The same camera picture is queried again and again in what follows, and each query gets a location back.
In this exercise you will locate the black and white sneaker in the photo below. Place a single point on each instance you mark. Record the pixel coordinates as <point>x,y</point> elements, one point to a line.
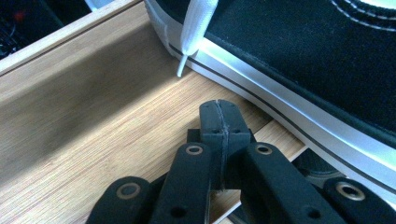
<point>295,46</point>

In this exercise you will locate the wooden three-tier shoe rack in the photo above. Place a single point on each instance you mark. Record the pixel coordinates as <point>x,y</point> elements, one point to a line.
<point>109,124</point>

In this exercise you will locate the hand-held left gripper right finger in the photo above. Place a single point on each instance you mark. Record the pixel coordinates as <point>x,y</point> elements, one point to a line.
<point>235,127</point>

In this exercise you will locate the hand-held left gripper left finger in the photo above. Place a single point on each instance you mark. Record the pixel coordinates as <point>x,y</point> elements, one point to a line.
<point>213,124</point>

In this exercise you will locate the dark equipment with red light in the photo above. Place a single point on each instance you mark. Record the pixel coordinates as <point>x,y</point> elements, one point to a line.
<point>25,28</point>

